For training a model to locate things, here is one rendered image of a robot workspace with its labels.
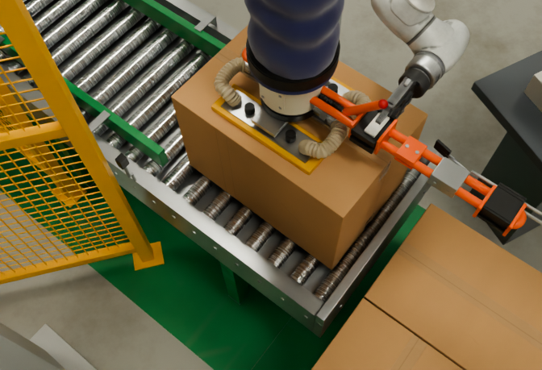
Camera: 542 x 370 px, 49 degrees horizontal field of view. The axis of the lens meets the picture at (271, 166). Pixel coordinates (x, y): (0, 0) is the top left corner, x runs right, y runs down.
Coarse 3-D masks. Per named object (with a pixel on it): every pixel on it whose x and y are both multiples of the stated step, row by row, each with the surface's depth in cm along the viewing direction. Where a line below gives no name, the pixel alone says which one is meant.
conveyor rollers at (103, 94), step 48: (48, 0) 244; (96, 0) 242; (0, 48) 230; (48, 48) 234; (96, 48) 230; (144, 48) 229; (192, 48) 232; (96, 96) 218; (192, 192) 199; (288, 240) 190
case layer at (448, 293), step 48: (432, 240) 190; (480, 240) 190; (384, 288) 183; (432, 288) 182; (480, 288) 182; (528, 288) 182; (336, 336) 176; (384, 336) 176; (432, 336) 175; (480, 336) 175; (528, 336) 175
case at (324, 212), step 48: (240, 48) 177; (192, 96) 169; (384, 96) 168; (192, 144) 187; (240, 144) 161; (240, 192) 189; (288, 192) 162; (336, 192) 154; (384, 192) 180; (336, 240) 164
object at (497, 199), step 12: (492, 192) 136; (504, 192) 136; (480, 204) 135; (492, 204) 135; (504, 204) 135; (516, 204) 134; (480, 216) 138; (492, 216) 135; (504, 216) 133; (516, 216) 133; (504, 228) 136
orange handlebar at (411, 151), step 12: (336, 96) 151; (324, 108) 150; (348, 120) 148; (396, 132) 146; (384, 144) 144; (408, 144) 144; (420, 144) 143; (396, 156) 144; (408, 156) 142; (420, 156) 145; (432, 156) 142; (420, 168) 141; (468, 180) 139; (456, 192) 138; (468, 192) 138; (480, 192) 139; (516, 228) 134
